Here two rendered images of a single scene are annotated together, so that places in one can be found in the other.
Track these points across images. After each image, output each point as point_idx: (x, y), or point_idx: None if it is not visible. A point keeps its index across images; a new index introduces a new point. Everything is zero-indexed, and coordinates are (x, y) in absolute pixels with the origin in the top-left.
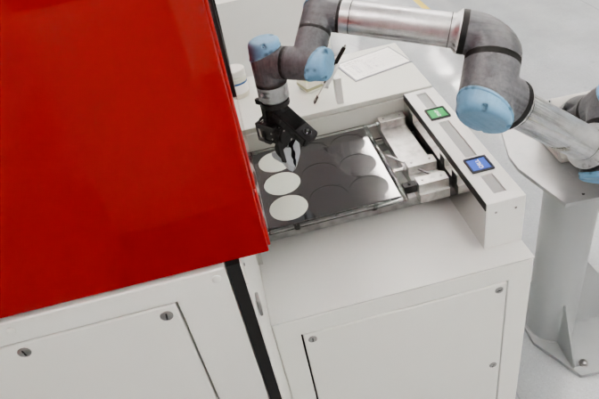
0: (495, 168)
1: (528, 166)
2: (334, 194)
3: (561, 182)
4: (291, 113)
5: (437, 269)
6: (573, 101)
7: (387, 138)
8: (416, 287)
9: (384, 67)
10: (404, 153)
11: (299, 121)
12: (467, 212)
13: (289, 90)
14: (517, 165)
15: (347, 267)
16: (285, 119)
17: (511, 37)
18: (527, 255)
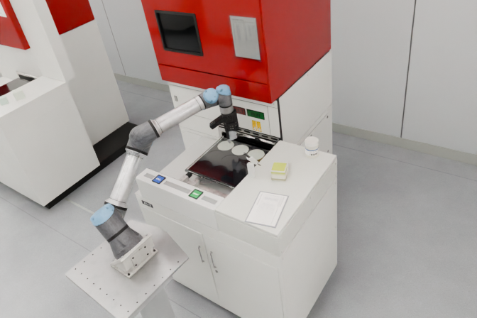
0: (151, 181)
1: (154, 230)
2: (214, 157)
3: (135, 229)
4: (220, 118)
5: (165, 172)
6: (131, 231)
7: (223, 193)
8: (167, 165)
9: (255, 208)
10: (206, 190)
11: (216, 121)
12: None
13: (289, 169)
14: (159, 228)
15: (195, 157)
16: (219, 116)
17: (131, 130)
18: (137, 192)
